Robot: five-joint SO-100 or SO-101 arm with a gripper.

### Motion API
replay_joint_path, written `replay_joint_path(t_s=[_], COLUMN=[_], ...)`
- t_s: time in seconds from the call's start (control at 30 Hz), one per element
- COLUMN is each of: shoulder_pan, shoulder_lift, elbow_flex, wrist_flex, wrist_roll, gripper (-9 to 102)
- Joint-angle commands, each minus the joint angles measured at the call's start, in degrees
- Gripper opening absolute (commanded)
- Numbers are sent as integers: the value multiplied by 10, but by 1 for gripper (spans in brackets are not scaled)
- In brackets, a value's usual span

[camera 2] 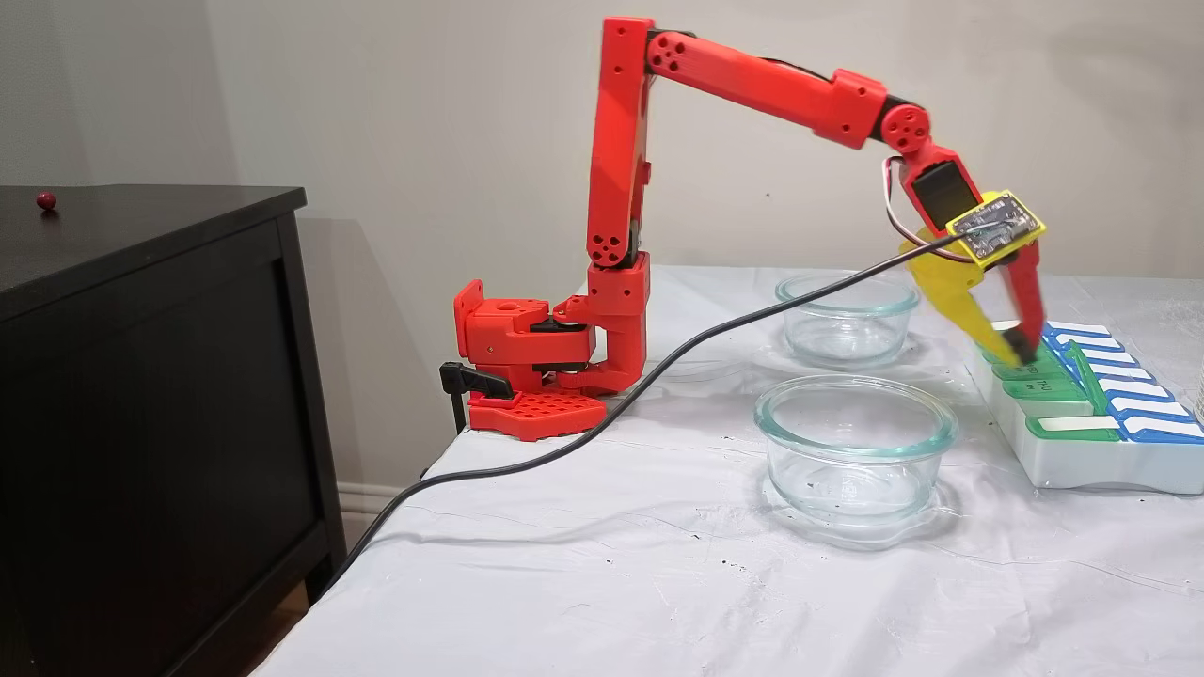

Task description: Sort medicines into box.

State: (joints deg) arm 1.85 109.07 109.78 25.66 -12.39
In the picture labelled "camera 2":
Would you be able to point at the weekly pill organizer box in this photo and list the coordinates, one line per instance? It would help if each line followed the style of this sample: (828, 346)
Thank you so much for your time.
(1082, 461)

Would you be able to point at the glass bowl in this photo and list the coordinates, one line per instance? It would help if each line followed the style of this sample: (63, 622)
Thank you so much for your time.
(800, 414)
(818, 301)

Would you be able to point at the black table clamp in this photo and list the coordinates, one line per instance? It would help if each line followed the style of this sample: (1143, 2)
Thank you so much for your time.
(470, 381)

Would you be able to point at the white tablecloth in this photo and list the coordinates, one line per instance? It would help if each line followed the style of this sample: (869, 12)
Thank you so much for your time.
(564, 583)

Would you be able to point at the white baseboard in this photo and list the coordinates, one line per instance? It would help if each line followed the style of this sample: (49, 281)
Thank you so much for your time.
(376, 512)

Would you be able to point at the black wooden cabinet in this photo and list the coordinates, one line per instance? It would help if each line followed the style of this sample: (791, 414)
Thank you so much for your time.
(141, 423)

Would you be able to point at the red ball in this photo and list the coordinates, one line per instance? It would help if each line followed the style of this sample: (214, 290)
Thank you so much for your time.
(46, 200)

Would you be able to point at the camera board on yellow mount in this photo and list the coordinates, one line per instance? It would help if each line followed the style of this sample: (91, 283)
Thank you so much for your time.
(997, 226)

